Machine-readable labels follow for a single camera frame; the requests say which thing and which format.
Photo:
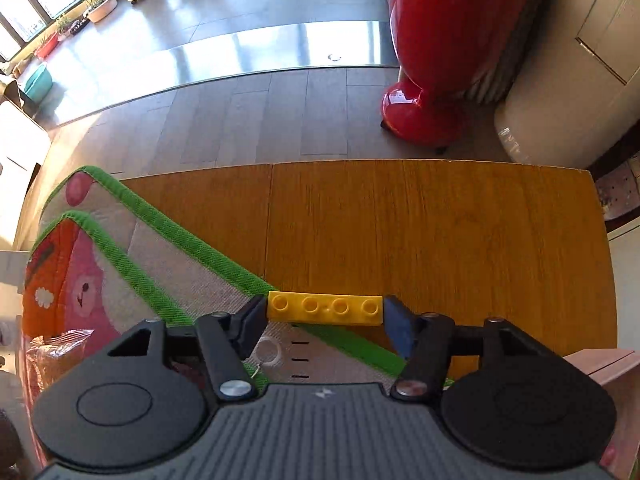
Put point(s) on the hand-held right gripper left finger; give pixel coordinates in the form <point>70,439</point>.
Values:
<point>252,322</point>

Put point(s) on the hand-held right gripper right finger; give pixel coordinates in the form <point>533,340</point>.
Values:
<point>400,327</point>

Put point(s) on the yellow building brick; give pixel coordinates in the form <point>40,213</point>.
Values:
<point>325,307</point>

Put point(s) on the plastic bread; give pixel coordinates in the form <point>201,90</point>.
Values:
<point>55,360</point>

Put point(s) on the pink cardboard box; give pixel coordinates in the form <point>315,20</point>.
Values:
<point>600,365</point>

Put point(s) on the colourful printed play mat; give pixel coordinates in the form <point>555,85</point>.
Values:
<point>165,260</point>

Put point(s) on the small pink toy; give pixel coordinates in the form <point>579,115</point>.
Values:
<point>607,455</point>

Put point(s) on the cartoon printed white panel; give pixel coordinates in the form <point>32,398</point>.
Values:
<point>620,192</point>

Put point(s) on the round floor socket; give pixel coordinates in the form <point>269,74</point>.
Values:
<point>334,57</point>

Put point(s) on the white furniture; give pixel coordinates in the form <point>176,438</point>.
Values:
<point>20,170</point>

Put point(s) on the white standing air conditioner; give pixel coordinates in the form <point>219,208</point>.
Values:
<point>560,85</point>

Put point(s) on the large red vase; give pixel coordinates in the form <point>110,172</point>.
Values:
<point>450,25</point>

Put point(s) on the teal basin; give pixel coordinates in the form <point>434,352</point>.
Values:
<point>39,82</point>

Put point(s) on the red basin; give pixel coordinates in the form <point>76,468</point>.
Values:
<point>47,47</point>

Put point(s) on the small dark planter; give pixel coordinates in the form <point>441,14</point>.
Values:
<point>79,26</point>

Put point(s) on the small white planter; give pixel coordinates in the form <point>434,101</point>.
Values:
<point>102,10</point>

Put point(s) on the black framed window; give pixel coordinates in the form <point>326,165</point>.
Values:
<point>30,5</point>

